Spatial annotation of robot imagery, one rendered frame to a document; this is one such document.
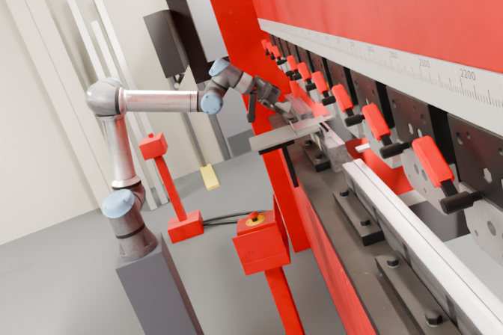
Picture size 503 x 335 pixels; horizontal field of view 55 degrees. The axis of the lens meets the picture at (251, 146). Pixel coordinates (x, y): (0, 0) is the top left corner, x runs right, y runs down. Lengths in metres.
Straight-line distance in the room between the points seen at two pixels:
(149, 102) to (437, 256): 1.09
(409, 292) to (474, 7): 0.68
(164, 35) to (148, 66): 2.20
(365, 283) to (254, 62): 1.77
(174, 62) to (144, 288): 1.38
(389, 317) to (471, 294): 0.19
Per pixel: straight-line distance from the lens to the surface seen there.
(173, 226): 3.76
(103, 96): 1.74
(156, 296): 1.94
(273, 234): 1.64
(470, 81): 0.52
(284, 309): 1.89
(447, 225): 1.46
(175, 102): 1.71
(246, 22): 2.68
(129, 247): 1.88
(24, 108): 5.19
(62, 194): 5.34
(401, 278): 1.08
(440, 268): 0.98
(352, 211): 1.37
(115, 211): 1.83
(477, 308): 0.88
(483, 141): 0.53
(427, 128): 0.66
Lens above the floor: 1.53
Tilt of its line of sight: 17 degrees down
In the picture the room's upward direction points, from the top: 19 degrees counter-clockwise
